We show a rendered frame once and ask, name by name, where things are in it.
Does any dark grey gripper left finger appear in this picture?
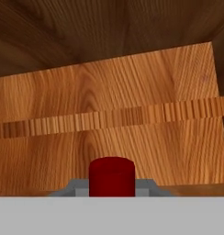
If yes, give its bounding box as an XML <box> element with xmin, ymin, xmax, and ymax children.
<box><xmin>49</xmin><ymin>179</ymin><xmax>90</xmax><ymax>197</ymax></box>

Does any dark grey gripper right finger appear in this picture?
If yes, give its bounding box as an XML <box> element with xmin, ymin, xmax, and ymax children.
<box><xmin>134</xmin><ymin>179</ymin><xmax>173</xmax><ymax>197</ymax></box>

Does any dark red drink can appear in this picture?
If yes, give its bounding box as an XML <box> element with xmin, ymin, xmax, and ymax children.
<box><xmin>88</xmin><ymin>156</ymin><xmax>136</xmax><ymax>197</ymax></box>

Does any wooden cabinet shelf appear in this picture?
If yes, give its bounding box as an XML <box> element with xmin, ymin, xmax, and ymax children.
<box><xmin>0</xmin><ymin>95</ymin><xmax>224</xmax><ymax>140</ymax></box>

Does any wooden cabinet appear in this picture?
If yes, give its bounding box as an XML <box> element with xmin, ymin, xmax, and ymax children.
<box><xmin>0</xmin><ymin>0</ymin><xmax>224</xmax><ymax>197</ymax></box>

